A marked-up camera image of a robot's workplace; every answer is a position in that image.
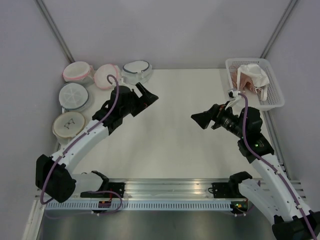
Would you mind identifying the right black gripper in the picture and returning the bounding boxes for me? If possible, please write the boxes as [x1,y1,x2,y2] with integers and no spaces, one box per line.
[191,100,247,139]

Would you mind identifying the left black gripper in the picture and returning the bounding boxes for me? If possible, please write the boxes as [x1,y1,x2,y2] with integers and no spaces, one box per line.
[120,83,158,117]

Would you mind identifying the blue-trimmed mesh laundry bag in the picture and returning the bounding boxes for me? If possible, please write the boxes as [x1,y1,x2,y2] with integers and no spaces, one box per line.
[121,60,153,85]

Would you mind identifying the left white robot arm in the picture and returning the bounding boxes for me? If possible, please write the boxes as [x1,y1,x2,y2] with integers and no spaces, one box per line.
[35,83,158,205]

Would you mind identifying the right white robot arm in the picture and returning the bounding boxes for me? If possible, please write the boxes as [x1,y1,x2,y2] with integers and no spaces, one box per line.
[191,104,320,240]

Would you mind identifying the pink-trimmed laundry bag tilted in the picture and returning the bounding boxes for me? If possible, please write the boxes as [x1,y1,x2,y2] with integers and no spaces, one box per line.
[94,63,121,90]

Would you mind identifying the pink bra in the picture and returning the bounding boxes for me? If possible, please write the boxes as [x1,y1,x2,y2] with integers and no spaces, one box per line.
[229,65,257,94]

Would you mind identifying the pink-trimmed laundry bag upright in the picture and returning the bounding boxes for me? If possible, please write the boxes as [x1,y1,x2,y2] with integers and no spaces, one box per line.
[62,61,94,85]

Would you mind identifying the blue-trimmed round laundry bag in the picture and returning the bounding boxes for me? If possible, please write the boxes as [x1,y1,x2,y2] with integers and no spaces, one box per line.
[58,82,94,113]

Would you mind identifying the beige-trimmed round laundry bag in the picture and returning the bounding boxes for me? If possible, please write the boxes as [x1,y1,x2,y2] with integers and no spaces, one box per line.
[52,111,86,145]

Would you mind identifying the white plastic basket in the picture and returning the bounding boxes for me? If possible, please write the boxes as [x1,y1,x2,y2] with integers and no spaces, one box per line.
[225,57,285,111]

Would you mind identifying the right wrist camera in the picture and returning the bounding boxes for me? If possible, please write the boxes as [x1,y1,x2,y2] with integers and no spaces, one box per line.
[224,88,243,110]

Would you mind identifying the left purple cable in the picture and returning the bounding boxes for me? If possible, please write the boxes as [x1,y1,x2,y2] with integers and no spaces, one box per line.
[39,74,123,220]

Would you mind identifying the purple cable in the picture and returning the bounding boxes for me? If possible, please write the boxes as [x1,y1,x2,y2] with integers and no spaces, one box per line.
[241,92,318,240]
[39,74,123,220]

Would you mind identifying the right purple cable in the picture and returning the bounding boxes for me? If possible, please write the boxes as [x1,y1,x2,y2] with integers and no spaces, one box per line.
[241,92,318,240]

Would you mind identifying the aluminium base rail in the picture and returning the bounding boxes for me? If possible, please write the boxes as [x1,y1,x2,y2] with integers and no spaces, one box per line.
[109,178,245,201]

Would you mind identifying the white slotted cable duct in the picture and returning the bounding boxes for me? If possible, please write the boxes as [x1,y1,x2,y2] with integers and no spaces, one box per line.
[45,200,232,211]

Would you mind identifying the left aluminium frame post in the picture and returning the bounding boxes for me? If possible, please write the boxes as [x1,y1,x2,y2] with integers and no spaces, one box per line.
[34,0,75,64]

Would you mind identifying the aluminium frame post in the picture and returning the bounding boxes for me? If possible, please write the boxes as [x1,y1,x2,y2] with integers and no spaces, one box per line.
[34,0,75,64]
[260,0,300,59]

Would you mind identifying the right aluminium frame post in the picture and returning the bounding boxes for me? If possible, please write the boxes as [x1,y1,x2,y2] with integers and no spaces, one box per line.
[260,0,300,59]

